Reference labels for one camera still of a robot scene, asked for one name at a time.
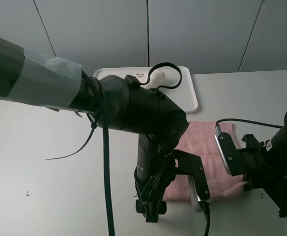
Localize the white towel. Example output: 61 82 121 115
142 69 166 89

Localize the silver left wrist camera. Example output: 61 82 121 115
187 174 213 212

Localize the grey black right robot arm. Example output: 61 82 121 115
242 112 287 218

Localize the black cable tie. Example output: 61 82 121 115
45 108 101 161

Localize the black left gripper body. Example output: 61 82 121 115
134 149 207 223

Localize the pink towel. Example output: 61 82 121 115
163 121 247 202

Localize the white plastic tray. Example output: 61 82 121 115
93 66 198 114

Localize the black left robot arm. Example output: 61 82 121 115
0 38 210 223

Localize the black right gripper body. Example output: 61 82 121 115
240 134 287 218

